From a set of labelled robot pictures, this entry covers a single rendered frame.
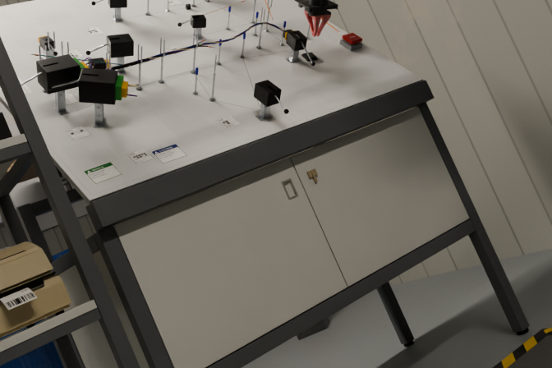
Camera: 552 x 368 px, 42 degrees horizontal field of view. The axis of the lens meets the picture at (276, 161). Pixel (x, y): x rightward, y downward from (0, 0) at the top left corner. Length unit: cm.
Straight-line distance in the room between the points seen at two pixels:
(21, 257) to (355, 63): 123
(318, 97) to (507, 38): 141
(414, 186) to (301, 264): 50
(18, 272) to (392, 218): 107
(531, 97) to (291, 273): 177
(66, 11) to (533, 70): 197
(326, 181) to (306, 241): 19
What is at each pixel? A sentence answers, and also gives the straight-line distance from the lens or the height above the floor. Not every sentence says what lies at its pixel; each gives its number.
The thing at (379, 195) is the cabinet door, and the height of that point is 59.
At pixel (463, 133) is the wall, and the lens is 361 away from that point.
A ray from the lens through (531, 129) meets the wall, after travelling 340.
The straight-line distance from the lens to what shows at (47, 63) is 192.
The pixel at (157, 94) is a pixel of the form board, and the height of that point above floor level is 111.
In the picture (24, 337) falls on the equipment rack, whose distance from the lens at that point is 160.
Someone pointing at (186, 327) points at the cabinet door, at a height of 51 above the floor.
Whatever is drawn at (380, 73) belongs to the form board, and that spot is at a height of 94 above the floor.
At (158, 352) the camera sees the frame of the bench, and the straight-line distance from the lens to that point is 173.
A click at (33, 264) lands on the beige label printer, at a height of 79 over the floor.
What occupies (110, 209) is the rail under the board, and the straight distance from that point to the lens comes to 169.
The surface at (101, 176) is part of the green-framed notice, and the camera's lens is 176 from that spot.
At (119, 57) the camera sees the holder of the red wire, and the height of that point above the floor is 127.
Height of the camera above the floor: 67
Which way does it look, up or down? 4 degrees up
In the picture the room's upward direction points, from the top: 24 degrees counter-clockwise
